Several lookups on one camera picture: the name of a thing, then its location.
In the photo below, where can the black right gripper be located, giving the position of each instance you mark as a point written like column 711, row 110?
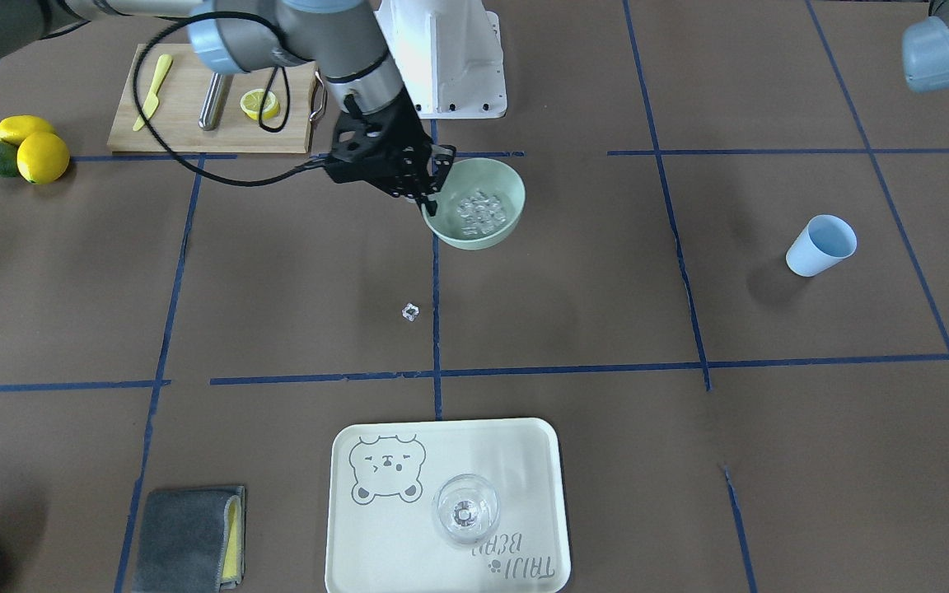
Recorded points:
column 405, row 137

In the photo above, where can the light green bowl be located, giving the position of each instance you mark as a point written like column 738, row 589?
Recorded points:
column 479, row 205

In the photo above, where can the light blue plastic cup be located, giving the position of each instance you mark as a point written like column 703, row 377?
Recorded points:
column 823, row 243

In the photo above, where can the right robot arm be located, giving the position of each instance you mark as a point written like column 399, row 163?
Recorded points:
column 342, row 38

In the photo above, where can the loose clear ice cube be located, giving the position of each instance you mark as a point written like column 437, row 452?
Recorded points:
column 410, row 312

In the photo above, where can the half lemon slice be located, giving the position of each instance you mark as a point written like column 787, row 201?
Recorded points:
column 260, row 104

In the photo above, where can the steel muddler black cap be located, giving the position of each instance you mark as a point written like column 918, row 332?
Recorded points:
column 211, row 109

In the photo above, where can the yellow plastic knife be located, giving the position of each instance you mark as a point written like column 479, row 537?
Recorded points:
column 152, row 99

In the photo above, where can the clear wine glass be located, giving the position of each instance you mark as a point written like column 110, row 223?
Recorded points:
column 466, row 510

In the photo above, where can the cream bear serving tray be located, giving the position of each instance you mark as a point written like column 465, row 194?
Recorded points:
column 381, row 535

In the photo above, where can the yellow lemon lower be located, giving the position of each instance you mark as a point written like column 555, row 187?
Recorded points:
column 42, row 158

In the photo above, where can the yellow lemon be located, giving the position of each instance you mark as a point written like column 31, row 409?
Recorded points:
column 42, row 158
column 17, row 128

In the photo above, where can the grey and yellow cloth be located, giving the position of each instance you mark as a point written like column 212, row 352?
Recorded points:
column 192, row 540

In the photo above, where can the yellow lemon upper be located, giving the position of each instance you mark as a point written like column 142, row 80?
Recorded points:
column 17, row 128

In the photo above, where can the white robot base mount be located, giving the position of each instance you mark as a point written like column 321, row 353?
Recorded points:
column 450, row 55

